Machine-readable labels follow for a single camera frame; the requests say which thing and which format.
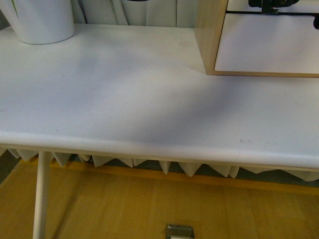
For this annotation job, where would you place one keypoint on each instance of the white table leg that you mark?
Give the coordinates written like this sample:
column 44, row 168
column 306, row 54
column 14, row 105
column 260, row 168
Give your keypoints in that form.
column 41, row 195

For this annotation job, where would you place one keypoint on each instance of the white drawer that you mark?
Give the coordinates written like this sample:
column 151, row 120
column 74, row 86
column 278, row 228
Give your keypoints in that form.
column 302, row 7
column 269, row 43

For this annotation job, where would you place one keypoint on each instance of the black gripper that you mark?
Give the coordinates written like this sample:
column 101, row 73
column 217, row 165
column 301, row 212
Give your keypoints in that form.
column 271, row 6

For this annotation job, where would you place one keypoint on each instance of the green spider plant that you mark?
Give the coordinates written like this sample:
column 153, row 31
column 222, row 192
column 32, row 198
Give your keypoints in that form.
column 14, row 7

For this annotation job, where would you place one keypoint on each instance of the metal floor socket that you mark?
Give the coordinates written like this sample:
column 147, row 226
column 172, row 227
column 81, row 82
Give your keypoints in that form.
column 179, row 232

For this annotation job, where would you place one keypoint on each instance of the white plant pot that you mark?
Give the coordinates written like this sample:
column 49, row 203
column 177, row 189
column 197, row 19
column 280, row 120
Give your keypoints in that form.
column 40, row 21

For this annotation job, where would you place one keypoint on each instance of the light wooden drawer cabinet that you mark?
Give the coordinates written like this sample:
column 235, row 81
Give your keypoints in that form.
column 208, row 29

